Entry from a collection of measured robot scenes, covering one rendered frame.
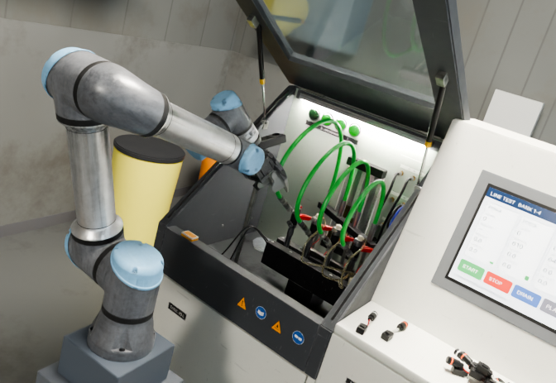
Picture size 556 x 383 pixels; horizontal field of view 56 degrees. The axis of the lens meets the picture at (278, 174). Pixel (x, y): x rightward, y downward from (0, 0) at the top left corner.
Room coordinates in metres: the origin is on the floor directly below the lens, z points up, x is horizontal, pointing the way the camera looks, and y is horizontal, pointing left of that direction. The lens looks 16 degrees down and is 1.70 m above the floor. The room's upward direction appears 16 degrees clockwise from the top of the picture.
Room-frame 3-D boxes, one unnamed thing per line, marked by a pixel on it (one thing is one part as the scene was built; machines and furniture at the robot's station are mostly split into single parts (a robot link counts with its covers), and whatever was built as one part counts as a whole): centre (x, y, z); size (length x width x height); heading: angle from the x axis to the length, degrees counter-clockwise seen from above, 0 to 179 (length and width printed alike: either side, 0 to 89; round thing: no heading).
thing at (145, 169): (3.15, 0.82, 0.36); 0.44 x 0.44 x 0.72
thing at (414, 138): (1.88, -0.23, 1.43); 0.54 x 0.03 x 0.02; 58
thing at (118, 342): (1.04, 0.24, 0.95); 0.15 x 0.15 x 0.10
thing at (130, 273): (1.05, 0.25, 1.07); 0.13 x 0.12 x 0.14; 55
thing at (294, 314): (1.45, 0.03, 0.87); 0.62 x 0.04 x 0.16; 58
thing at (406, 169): (1.75, -0.44, 1.20); 0.13 x 0.03 x 0.31; 58
